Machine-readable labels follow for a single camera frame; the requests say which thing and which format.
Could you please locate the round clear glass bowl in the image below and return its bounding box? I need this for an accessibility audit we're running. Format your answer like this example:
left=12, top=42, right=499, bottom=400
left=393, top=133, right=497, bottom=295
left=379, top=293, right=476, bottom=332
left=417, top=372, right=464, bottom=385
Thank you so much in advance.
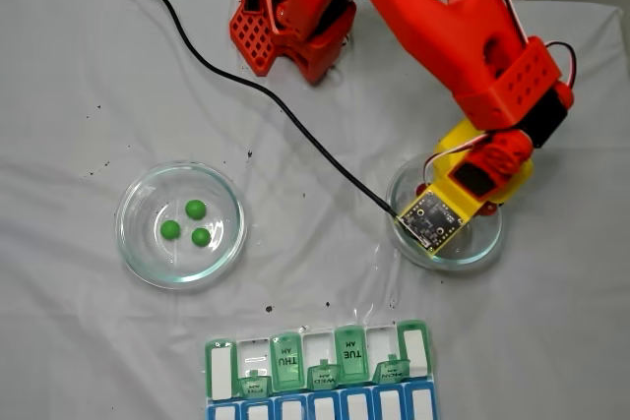
left=115, top=159, right=247, bottom=292
left=385, top=152, right=504, bottom=272

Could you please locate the green blue weekly pill organizer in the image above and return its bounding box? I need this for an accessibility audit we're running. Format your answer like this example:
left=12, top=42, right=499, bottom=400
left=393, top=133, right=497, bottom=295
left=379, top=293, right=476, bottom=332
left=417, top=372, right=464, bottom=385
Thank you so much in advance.
left=203, top=319, right=440, bottom=420

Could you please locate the white tablecloth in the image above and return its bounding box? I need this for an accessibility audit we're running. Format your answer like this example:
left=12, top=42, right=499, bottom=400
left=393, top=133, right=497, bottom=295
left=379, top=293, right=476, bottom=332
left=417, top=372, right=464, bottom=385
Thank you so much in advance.
left=0, top=0, right=622, bottom=420

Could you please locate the white red servo wire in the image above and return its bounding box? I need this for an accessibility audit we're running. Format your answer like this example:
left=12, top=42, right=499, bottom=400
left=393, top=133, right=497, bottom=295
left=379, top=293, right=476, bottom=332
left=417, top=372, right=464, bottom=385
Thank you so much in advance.
left=422, top=141, right=491, bottom=180
left=544, top=40, right=577, bottom=92

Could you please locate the black camera cable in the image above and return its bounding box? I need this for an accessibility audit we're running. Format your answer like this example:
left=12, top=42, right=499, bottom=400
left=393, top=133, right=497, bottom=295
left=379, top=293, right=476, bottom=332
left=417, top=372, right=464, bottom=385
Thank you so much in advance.
left=97, top=0, right=401, bottom=219

